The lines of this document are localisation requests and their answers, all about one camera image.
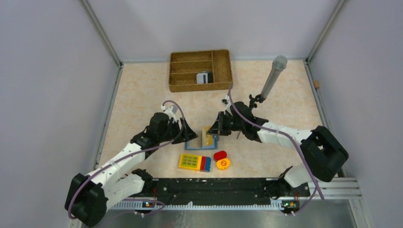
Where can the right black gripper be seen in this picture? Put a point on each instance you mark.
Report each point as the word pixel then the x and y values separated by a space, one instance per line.
pixel 218 128

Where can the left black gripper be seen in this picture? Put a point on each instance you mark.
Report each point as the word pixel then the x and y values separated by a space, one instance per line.
pixel 188 135

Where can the blue leather card holder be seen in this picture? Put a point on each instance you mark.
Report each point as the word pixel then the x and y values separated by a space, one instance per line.
pixel 199 145

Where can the gold credit card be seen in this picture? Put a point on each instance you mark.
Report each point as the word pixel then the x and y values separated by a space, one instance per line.
pixel 207 140

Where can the white credit card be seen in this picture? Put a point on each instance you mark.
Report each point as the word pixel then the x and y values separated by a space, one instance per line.
pixel 202 78

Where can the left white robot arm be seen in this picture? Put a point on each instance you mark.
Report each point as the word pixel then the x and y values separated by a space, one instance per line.
pixel 91 196

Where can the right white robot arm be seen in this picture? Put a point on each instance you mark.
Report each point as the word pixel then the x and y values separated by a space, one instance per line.
pixel 322 154

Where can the yellow window toy block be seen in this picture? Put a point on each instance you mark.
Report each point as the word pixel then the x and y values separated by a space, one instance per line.
pixel 190 162

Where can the red rounded toy block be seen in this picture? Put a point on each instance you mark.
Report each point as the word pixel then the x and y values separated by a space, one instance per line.
pixel 219 156

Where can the blue toy block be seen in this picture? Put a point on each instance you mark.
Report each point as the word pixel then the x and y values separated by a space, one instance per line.
pixel 207 164

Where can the yellow round toy block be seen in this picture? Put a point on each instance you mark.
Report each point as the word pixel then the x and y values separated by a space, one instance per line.
pixel 223 164

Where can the black tripod mic stand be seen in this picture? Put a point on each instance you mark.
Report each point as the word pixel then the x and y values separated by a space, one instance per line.
pixel 253 102

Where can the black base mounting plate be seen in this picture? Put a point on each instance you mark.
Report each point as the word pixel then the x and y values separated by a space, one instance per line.
pixel 219 191

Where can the woven wicker tray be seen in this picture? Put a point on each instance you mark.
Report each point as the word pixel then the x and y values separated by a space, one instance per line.
pixel 184 66

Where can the grey microphone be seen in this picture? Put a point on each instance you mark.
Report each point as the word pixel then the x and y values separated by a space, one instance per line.
pixel 278 65

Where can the small brown wall object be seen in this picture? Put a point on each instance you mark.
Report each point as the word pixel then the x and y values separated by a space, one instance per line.
pixel 316 84

